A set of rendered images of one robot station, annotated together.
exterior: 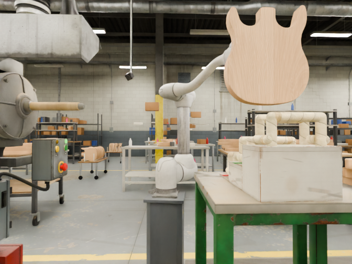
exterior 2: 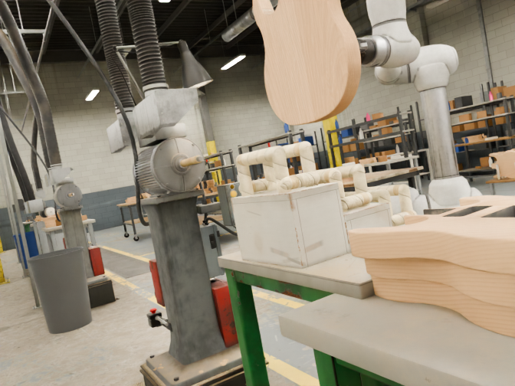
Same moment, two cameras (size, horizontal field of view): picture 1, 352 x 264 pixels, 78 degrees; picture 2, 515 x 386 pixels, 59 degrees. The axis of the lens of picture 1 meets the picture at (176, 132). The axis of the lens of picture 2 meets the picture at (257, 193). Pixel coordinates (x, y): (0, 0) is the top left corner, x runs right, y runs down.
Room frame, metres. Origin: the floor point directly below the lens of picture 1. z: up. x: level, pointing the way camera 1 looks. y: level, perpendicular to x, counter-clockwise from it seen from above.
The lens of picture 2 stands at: (0.17, -1.38, 1.17)
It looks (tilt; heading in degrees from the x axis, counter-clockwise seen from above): 3 degrees down; 62
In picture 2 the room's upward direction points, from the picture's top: 10 degrees counter-clockwise
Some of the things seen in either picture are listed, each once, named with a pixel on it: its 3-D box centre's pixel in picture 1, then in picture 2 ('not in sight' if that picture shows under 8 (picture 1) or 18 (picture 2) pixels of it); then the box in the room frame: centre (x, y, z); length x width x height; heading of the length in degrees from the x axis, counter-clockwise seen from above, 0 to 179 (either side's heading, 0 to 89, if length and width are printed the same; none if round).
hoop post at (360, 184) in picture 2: not in sight; (361, 188); (0.95, -0.46, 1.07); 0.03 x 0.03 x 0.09
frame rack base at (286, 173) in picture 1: (288, 170); (287, 224); (0.75, -0.39, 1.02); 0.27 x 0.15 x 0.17; 95
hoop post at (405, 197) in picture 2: not in sight; (406, 206); (1.11, -0.44, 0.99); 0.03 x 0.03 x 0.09
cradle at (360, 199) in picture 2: not in sight; (354, 201); (0.91, -0.47, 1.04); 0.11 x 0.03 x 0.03; 5
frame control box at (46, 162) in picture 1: (34, 164); (228, 209); (1.08, 0.71, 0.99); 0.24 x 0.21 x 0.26; 92
